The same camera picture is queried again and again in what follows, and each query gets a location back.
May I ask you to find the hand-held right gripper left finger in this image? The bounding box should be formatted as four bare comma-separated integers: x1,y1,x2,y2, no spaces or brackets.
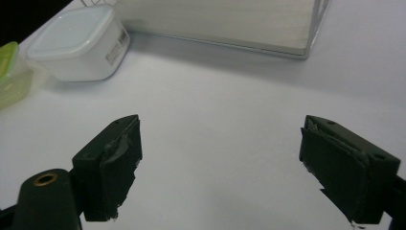
72,114,144,222

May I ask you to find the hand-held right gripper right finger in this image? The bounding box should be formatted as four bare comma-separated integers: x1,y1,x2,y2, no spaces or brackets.
299,114,402,225

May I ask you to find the white lidded plastic container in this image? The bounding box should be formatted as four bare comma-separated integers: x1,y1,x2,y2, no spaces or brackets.
26,3,131,82

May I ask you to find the green lidded plastic container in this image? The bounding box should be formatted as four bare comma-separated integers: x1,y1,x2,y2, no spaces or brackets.
0,41,35,110

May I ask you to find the white wire basket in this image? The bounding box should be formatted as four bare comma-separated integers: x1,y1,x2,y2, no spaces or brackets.
79,0,331,60

